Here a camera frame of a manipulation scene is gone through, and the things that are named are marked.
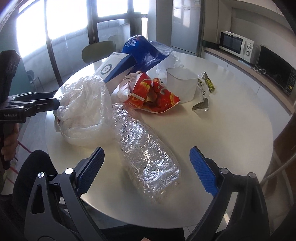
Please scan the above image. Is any person's left hand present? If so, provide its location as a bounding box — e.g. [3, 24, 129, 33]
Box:
[1, 123, 20, 161]

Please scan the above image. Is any black microwave oven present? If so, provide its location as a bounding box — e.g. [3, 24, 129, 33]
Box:
[255, 45, 295, 95]

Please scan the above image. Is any silver yellow snack wrapper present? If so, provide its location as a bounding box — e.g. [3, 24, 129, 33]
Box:
[192, 71, 215, 114]

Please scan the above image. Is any white microwave oven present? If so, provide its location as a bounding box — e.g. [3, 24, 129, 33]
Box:
[219, 31, 255, 63]

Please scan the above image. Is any blue white product box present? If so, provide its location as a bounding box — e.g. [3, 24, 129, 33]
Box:
[94, 52, 137, 94]

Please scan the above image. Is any person's left leg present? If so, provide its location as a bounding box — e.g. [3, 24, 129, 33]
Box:
[12, 149, 70, 235]

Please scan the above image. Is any clear thin plastic bag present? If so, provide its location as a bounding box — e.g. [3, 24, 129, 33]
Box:
[156, 51, 184, 79]

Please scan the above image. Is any red snack bag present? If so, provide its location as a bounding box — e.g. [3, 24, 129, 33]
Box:
[124, 72, 181, 114]

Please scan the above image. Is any white red paper wrapper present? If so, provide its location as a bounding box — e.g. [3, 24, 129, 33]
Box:
[116, 71, 142, 102]

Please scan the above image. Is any white plastic container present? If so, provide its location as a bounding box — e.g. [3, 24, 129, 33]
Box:
[166, 67, 199, 103]

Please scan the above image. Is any round white table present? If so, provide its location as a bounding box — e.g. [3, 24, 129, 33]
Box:
[44, 51, 275, 227]

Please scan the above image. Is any green chair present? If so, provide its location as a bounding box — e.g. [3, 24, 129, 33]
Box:
[81, 40, 116, 64]

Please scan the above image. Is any white plastic bag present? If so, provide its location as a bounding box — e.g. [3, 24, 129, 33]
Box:
[54, 75, 114, 148]

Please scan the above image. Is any white power cable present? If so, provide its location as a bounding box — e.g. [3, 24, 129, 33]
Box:
[253, 45, 266, 75]

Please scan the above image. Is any silver refrigerator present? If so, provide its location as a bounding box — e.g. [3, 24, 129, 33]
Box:
[171, 0, 205, 57]

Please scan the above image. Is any small chair outside window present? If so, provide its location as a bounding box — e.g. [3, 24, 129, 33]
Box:
[26, 70, 44, 91]

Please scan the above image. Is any blue plastic bag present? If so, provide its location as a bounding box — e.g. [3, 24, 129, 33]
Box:
[121, 35, 174, 73]

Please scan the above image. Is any clear crinkled plastic wrapper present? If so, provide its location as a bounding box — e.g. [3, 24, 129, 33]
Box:
[112, 103, 181, 202]

